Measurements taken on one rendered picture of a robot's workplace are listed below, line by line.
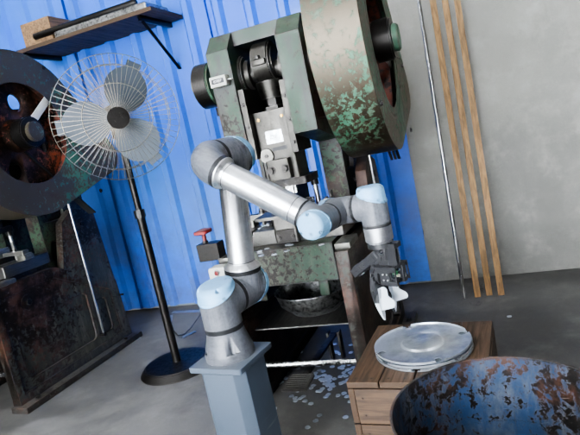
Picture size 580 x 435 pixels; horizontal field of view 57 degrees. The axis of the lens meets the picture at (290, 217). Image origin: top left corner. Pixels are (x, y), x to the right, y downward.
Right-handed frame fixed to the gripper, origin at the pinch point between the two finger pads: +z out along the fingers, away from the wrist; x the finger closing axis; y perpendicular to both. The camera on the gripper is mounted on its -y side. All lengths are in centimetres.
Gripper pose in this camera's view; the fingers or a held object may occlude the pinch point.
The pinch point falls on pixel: (387, 311)
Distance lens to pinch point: 151.4
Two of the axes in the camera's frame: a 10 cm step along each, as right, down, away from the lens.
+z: 2.1, 9.7, 1.5
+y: 7.4, -0.6, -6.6
